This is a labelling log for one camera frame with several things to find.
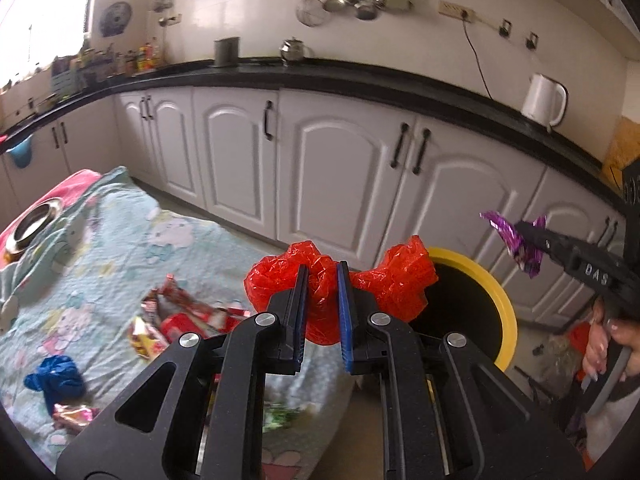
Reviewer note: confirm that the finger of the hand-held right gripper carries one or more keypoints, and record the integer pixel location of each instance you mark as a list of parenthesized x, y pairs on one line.
[(555, 250)]

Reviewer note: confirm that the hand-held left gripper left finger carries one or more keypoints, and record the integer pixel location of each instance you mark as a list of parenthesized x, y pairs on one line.
[(302, 320)]

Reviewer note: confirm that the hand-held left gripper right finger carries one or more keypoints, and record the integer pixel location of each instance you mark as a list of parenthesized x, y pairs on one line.
[(343, 320)]

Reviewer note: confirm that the purple foil wrapper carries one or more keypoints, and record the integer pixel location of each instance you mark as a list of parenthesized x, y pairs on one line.
[(515, 247)]

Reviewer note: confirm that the red plastic bag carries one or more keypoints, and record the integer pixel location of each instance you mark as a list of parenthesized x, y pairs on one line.
[(400, 280)]

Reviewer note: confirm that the yellow round trash bin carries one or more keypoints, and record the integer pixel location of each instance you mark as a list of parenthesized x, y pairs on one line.
[(505, 310)]

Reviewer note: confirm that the blue plastic bag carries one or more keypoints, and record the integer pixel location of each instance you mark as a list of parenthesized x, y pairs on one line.
[(55, 377)]

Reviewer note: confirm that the person's right forearm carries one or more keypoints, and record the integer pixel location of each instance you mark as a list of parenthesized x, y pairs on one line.
[(620, 425)]

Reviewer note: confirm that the person's right hand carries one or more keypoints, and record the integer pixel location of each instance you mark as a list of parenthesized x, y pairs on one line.
[(595, 347)]

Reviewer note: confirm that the crumpled clear plastic bag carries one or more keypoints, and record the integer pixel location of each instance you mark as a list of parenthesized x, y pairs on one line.
[(557, 360)]

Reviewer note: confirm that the green snack wrapper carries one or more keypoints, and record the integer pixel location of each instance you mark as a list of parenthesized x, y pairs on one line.
[(280, 417)]

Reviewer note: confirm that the brown cork board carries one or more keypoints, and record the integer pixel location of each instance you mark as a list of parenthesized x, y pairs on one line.
[(622, 145)]

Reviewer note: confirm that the white electric kettle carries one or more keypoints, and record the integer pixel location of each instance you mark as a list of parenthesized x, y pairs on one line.
[(542, 100)]

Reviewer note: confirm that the white kitchen cabinets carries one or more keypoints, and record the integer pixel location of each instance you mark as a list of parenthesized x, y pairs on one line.
[(325, 170)]

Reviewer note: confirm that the yellow red snack wrapper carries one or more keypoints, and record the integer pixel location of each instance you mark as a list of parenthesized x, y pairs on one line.
[(145, 340)]

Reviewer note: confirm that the cartoon printed blanket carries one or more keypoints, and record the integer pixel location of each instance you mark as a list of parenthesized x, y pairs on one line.
[(100, 270)]

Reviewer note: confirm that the black kitchen countertop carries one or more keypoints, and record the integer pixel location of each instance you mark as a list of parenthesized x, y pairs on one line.
[(350, 77)]

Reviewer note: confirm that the pink foil snack wrapper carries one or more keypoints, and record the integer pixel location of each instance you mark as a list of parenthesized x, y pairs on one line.
[(75, 415)]

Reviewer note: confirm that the pink cloth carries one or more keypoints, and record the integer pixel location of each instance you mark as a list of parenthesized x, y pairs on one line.
[(75, 182)]

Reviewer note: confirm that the metal teapot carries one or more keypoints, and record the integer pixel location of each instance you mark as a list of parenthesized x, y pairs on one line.
[(291, 51)]

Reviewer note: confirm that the grey metal canister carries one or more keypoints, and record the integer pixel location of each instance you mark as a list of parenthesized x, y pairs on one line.
[(226, 52)]

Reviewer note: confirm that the metal bowl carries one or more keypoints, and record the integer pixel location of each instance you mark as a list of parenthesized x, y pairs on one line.
[(35, 222)]

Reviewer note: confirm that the mesh strainer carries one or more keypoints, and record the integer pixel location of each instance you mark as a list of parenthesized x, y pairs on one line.
[(312, 12)]

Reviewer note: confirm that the blue plastic basin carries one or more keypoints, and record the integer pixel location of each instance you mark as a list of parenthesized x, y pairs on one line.
[(22, 152)]

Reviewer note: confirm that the row of condiment bottles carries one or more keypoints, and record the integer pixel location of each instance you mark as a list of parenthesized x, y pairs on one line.
[(100, 62)]

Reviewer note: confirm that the window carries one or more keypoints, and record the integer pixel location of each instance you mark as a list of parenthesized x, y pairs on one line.
[(45, 20)]

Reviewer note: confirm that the black wall hook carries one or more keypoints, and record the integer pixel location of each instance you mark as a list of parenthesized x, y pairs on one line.
[(506, 28), (532, 41)]

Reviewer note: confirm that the blue decorative wall plate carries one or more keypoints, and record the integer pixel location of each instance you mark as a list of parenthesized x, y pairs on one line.
[(115, 19)]

